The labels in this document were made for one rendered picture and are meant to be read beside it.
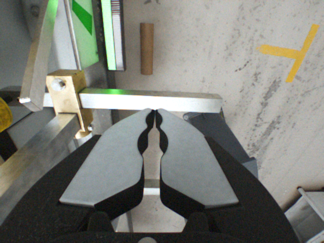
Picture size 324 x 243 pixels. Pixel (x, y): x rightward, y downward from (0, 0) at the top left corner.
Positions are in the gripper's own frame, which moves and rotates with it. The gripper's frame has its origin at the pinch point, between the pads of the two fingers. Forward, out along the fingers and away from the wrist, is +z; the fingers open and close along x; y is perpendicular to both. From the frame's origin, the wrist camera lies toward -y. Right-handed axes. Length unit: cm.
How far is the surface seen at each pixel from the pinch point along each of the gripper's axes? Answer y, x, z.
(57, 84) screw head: 2.5, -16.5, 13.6
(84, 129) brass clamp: 12.5, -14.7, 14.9
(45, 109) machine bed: 18, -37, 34
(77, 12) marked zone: -8.2, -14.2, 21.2
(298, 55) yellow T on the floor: 4, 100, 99
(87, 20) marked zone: -7.0, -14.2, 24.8
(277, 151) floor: 95, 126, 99
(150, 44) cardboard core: 2, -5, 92
